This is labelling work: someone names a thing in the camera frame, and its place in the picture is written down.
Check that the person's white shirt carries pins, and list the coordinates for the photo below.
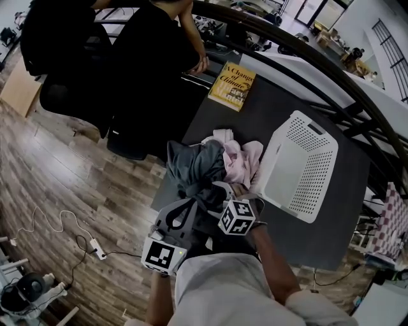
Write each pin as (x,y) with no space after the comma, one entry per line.
(220,286)

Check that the yellow book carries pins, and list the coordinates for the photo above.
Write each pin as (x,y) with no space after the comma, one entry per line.
(232,86)

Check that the person's black shorts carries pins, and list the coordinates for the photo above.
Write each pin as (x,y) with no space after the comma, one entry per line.
(229,246)

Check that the person's right forearm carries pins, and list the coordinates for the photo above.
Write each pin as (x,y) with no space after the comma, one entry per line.
(274,267)

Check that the black office chair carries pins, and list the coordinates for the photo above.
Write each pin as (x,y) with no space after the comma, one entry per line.
(63,98)

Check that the dark grey garment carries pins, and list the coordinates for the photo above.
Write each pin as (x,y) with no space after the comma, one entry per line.
(191,165)

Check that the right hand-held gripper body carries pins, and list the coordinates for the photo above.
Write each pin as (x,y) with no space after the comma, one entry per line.
(237,216)

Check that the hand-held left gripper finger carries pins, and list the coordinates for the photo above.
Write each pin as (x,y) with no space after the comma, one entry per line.
(191,223)
(162,219)

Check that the white plastic laundry basket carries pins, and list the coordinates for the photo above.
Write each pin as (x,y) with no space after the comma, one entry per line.
(287,172)

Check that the pink garment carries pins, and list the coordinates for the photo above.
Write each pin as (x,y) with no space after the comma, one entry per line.
(242,159)

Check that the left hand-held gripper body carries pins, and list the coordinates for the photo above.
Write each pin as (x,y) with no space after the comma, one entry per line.
(159,256)

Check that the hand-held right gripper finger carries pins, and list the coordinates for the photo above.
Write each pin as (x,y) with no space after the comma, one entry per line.
(229,191)

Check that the white power strip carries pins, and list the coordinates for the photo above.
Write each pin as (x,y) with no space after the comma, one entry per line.
(97,249)

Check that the checkered tablecloth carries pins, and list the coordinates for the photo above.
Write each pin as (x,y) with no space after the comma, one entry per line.
(392,223)

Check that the person's left forearm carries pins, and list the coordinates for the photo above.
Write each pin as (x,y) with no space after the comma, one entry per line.
(161,302)

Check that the black round device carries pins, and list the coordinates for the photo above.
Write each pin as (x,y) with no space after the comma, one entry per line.
(32,283)

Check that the light wooden table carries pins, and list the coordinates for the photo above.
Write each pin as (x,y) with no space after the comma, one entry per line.
(19,92)

